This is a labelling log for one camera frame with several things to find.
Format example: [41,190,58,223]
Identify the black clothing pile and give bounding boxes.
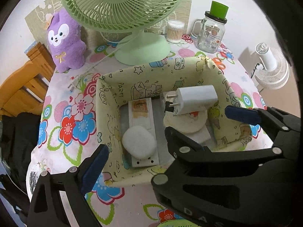
[0,112,42,218]

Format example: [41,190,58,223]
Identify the orange handled scissors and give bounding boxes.
[212,57,226,70]

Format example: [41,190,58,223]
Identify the green fan power cord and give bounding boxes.
[67,41,130,93]

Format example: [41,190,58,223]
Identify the green cartoon storage box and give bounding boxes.
[96,55,252,187]

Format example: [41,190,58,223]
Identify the round cream bear case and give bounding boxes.
[163,110,208,134]

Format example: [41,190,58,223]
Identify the small white charger block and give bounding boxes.
[186,126,211,144]

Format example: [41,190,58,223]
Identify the wooden chair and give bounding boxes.
[1,42,55,117]

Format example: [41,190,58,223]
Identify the purple plush toy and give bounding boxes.
[47,8,86,73]

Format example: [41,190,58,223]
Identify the white rounded earbuds case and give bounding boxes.
[122,126,157,160]

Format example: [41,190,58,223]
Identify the green perforated plastic case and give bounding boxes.
[158,219,199,227]

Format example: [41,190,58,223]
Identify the white floor fan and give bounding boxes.
[254,43,290,90]

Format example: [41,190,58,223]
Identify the white 45W power adapter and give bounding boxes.
[165,85,218,115]

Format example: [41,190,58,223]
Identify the cotton swab container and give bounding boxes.
[165,19,185,44]

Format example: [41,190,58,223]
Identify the green desk fan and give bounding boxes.
[62,0,181,66]

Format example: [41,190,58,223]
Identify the white rectangular flat box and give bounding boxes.
[128,98,159,168]

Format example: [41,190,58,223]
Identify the glass mason jar mug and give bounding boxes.
[191,1,229,53]

